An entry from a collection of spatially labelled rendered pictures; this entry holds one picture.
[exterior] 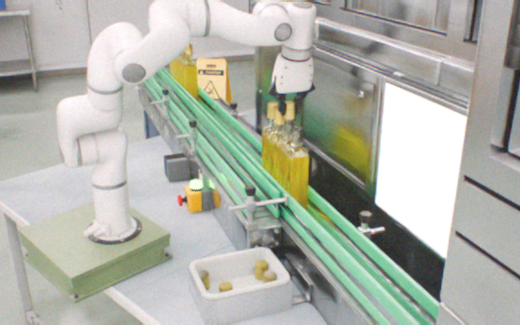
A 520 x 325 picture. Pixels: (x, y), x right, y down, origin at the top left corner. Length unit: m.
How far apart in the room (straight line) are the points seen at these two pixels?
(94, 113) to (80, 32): 5.93
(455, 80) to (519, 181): 0.63
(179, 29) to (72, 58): 6.15
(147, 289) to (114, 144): 0.39
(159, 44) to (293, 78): 0.39
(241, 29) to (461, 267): 0.85
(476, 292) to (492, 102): 0.20
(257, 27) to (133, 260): 0.71
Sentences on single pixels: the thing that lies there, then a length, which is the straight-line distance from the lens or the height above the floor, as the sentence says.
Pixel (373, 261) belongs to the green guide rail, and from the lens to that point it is 1.34.
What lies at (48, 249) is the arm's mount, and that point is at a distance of 1.63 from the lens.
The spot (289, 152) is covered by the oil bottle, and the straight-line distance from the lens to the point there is 1.52.
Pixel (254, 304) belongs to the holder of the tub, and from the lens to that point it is 1.41.
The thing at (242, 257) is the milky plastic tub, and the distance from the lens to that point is 1.52.
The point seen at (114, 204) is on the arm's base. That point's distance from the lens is 1.58.
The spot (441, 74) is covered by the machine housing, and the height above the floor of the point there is 1.37.
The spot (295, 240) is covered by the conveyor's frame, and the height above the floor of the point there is 0.88.
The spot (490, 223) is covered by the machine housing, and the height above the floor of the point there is 1.37.
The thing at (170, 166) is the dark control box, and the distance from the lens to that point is 2.13.
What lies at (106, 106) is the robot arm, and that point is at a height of 1.24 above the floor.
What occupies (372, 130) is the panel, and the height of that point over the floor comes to 1.18.
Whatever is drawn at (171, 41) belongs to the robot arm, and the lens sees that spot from 1.27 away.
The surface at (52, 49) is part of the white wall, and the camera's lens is 7.36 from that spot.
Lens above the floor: 1.63
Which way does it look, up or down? 23 degrees down
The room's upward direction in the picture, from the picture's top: straight up
